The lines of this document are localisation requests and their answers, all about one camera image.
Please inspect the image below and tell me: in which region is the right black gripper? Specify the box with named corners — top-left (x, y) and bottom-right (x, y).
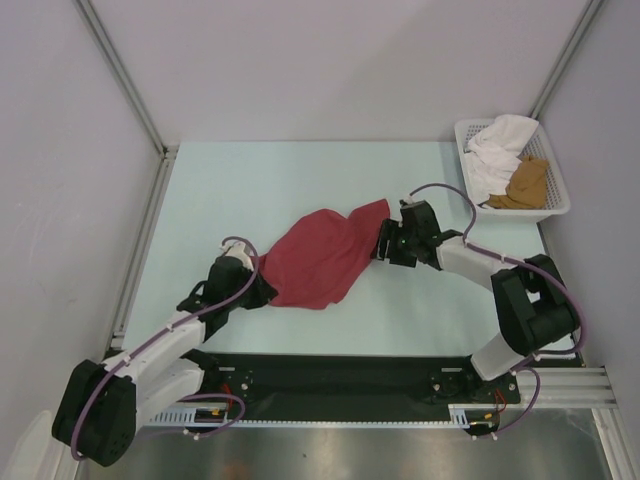
top-left (370, 218), bottom-right (419, 268)

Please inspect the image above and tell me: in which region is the red tank top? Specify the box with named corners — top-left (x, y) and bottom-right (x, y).
top-left (260, 199), bottom-right (390, 310)

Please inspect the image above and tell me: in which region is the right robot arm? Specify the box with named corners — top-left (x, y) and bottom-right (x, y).
top-left (372, 201), bottom-right (582, 401)

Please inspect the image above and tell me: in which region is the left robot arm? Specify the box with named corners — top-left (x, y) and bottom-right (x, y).
top-left (51, 251), bottom-right (276, 466)

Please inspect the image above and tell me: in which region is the white tank top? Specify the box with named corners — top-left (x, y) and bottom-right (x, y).
top-left (464, 114), bottom-right (539, 205)

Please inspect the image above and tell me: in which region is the tan tank top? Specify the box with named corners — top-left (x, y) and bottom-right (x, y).
top-left (487, 155), bottom-right (549, 210)

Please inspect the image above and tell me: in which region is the white plastic basket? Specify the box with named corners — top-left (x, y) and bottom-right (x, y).
top-left (454, 118), bottom-right (571, 223)

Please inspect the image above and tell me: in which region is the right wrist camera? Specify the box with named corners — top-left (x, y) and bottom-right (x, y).
top-left (399, 196), bottom-right (425, 209)

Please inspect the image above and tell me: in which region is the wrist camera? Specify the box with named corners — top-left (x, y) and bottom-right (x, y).
top-left (220, 240), bottom-right (255, 271)
top-left (399, 196), bottom-right (425, 209)

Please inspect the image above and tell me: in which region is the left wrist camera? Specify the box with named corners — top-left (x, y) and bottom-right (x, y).
top-left (220, 240), bottom-right (255, 271)

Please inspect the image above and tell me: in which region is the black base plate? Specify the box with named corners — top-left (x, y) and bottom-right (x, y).
top-left (185, 350), bottom-right (523, 422)

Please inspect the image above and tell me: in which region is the left aluminium frame post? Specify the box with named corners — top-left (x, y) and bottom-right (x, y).
top-left (73, 0), bottom-right (178, 349)

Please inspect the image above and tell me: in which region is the aluminium frame post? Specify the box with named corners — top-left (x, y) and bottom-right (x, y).
top-left (528, 0), bottom-right (609, 120)
top-left (73, 0), bottom-right (178, 349)

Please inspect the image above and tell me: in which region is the white cable duct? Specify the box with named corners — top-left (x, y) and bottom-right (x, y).
top-left (145, 405), bottom-right (497, 429)

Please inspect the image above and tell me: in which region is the right aluminium frame post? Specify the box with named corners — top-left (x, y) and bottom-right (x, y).
top-left (528, 0), bottom-right (609, 120)

